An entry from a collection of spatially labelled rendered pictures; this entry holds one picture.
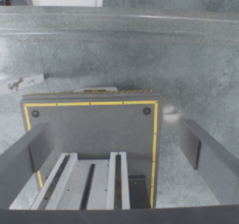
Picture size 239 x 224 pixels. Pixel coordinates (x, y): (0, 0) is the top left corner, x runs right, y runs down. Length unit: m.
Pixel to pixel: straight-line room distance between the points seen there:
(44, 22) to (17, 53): 0.92
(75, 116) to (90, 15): 0.59
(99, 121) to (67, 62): 0.48
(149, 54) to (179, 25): 0.77
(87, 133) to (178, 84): 0.67
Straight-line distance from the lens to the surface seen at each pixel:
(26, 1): 0.47
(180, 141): 0.17
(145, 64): 1.10
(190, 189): 1.63
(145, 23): 0.34
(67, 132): 0.89
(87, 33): 0.35
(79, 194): 0.77
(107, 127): 0.84
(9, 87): 0.82
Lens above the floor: 1.09
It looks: 74 degrees down
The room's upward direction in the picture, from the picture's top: 179 degrees clockwise
